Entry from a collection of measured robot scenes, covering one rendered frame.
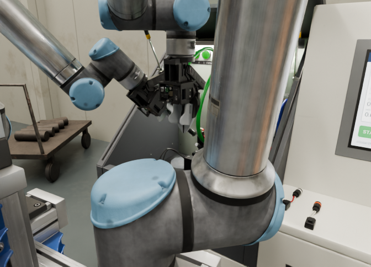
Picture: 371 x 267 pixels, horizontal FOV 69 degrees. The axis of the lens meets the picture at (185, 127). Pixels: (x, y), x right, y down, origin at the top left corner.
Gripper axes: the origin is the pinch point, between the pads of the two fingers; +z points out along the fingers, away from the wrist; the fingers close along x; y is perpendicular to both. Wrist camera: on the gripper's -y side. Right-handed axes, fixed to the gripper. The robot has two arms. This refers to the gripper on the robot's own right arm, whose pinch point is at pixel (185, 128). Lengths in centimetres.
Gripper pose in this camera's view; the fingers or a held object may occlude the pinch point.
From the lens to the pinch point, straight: 78.3
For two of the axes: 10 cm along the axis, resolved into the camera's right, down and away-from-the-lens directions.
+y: -5.6, 2.5, -7.9
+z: 0.0, 9.5, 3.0
